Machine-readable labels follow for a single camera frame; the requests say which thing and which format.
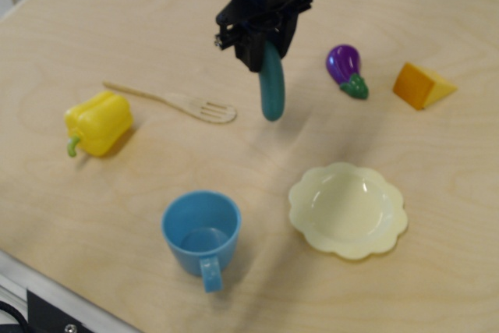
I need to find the black mounting bracket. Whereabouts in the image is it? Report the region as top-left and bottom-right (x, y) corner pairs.
(27, 290), (92, 333)

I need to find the purple toy eggplant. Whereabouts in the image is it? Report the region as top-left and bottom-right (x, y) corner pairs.
(326, 44), (369, 100)

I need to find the black cable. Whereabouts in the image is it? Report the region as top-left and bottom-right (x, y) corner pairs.
(0, 299), (30, 333)

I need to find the orange toy cheese wedge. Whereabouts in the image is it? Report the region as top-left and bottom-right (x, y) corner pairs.
(392, 62), (457, 110)

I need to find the blue plastic cup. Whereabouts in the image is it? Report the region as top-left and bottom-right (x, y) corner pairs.
(161, 190), (242, 293)

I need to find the yellow toy bell pepper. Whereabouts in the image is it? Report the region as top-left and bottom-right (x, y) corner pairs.
(64, 91), (133, 158)

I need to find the aluminium table frame rail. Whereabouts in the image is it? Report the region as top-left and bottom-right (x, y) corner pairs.
(1, 251), (137, 332)

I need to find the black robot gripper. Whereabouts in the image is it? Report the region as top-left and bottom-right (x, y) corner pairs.
(215, 0), (313, 73)

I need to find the wooden slotted spatula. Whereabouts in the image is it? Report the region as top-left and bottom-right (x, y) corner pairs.
(103, 81), (238, 124)

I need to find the cream scalloped plastic plate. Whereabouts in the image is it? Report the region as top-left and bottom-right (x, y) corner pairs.
(288, 162), (409, 260)

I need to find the green toy cucumber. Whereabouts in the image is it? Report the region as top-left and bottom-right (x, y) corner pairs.
(258, 41), (285, 122)

